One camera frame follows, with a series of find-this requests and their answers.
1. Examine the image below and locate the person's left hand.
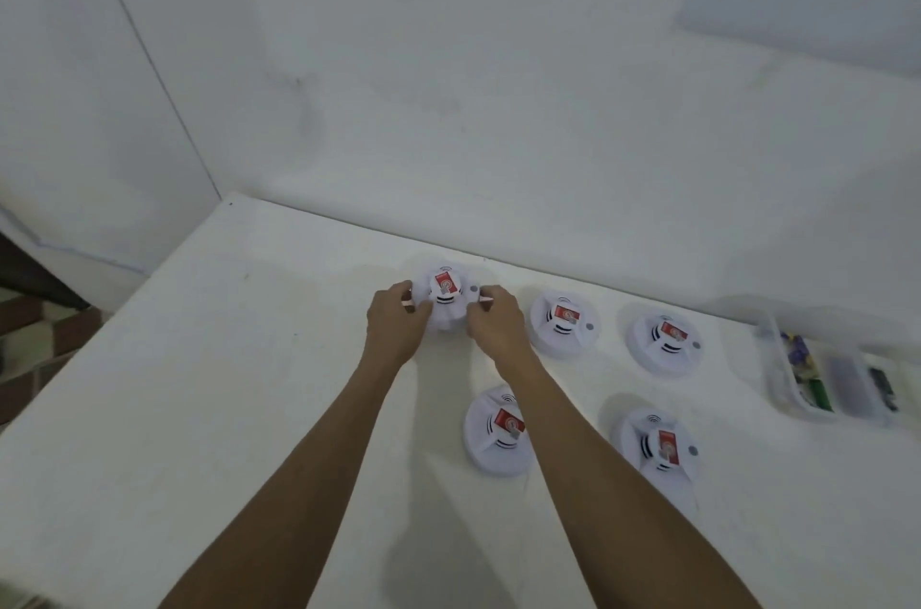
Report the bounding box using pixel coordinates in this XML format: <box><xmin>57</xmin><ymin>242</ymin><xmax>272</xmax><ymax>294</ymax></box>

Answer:
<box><xmin>365</xmin><ymin>281</ymin><xmax>437</xmax><ymax>372</ymax></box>

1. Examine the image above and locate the clear plastic container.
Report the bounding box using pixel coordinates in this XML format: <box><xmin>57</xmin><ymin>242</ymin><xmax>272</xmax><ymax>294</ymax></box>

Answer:
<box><xmin>751</xmin><ymin>316</ymin><xmax>843</xmax><ymax>423</ymax></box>
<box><xmin>819</xmin><ymin>345</ymin><xmax>901</xmax><ymax>427</ymax></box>

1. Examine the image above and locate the black battery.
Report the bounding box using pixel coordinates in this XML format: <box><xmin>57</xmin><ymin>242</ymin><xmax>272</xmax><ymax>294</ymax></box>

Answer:
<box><xmin>868</xmin><ymin>367</ymin><xmax>901</xmax><ymax>412</ymax></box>

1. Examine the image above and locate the pile of assorted batteries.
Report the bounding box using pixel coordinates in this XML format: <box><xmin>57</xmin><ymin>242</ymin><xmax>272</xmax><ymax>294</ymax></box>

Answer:
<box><xmin>784</xmin><ymin>334</ymin><xmax>833</xmax><ymax>412</ymax></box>

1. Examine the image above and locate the person's right hand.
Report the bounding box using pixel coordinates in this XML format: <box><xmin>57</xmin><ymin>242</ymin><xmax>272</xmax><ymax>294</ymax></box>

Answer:
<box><xmin>463</xmin><ymin>284</ymin><xmax>537</xmax><ymax>376</ymax></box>

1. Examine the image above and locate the person's right forearm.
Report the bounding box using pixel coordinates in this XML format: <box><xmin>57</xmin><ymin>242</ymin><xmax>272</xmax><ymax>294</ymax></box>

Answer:
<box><xmin>496</xmin><ymin>349</ymin><xmax>764</xmax><ymax>609</ymax></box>

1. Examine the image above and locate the person's left forearm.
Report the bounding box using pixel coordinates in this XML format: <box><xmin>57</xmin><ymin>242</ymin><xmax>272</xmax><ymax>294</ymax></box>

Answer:
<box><xmin>157</xmin><ymin>345</ymin><xmax>418</xmax><ymax>609</ymax></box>

